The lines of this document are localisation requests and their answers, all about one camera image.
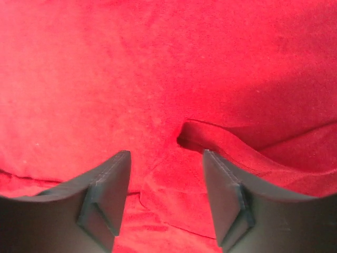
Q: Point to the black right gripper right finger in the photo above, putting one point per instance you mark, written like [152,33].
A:
[252,215]

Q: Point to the red t-shirt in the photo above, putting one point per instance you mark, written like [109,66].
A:
[254,80]

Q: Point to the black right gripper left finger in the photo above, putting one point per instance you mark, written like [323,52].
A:
[83,214]

